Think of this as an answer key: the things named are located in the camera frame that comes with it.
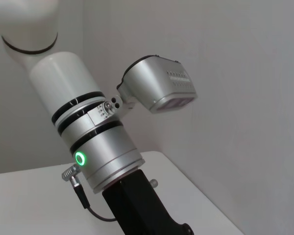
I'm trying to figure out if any gripper cable with plug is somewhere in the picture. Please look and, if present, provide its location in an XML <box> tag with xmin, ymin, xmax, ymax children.
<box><xmin>61</xmin><ymin>164</ymin><xmax>118</xmax><ymax>223</ymax></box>

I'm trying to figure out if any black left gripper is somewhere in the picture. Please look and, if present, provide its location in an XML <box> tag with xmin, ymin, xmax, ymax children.
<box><xmin>101</xmin><ymin>168</ymin><xmax>195</xmax><ymax>235</ymax></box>

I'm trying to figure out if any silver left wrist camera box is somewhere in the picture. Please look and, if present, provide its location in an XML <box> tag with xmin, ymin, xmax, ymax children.
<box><xmin>116</xmin><ymin>54</ymin><xmax>198</xmax><ymax>115</ymax></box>

